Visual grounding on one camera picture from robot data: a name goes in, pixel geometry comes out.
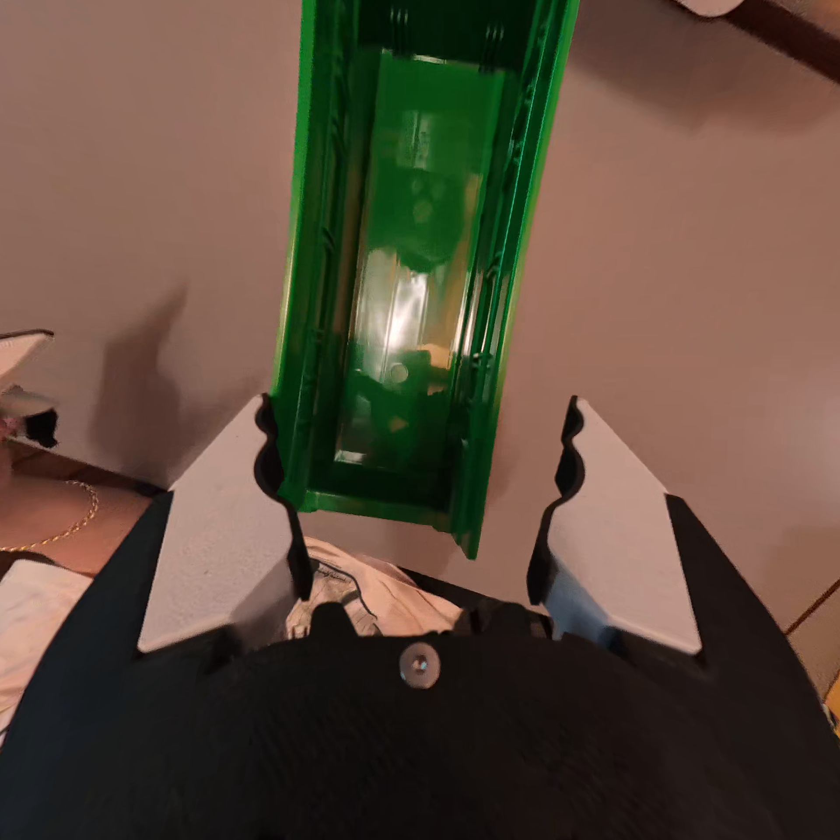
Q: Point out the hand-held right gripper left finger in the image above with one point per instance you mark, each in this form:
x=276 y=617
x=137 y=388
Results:
x=216 y=544

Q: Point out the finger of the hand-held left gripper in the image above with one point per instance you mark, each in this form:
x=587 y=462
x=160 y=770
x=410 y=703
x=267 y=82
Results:
x=19 y=354

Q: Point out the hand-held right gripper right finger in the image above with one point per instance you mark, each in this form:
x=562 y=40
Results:
x=617 y=551

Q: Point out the green plastic bin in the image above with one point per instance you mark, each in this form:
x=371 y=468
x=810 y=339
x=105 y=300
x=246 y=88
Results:
x=420 y=164

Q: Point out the grey desk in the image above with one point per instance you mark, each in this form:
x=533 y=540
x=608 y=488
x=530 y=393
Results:
x=656 y=262

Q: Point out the white stand base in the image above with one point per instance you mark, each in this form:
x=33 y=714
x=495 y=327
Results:
x=712 y=6

